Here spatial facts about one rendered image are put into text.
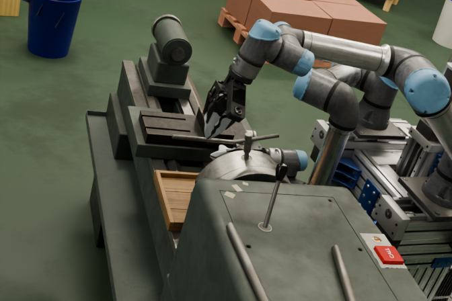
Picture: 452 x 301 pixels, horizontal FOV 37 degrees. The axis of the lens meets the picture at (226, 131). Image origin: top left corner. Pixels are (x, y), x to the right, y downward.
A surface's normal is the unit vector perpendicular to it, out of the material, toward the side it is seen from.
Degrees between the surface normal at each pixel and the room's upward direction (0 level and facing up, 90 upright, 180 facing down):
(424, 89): 85
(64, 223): 0
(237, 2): 90
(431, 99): 85
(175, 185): 0
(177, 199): 0
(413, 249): 90
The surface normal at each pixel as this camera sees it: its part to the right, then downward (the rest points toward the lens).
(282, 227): 0.25, -0.84
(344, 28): 0.38, 0.53
